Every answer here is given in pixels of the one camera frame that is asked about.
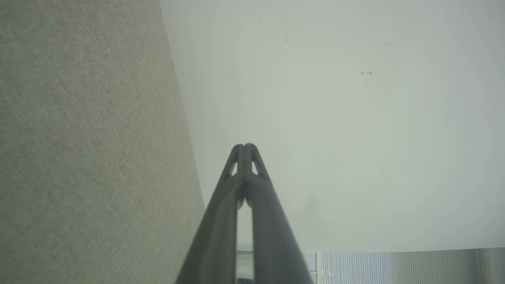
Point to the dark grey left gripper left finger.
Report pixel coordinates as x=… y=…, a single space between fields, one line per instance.
x=217 y=232

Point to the grey fabric sofa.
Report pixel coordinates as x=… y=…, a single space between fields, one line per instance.
x=86 y=150

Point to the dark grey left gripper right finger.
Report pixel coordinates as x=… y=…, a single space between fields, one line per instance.
x=272 y=236

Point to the white vertical slat blind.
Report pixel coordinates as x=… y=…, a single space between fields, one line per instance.
x=394 y=268

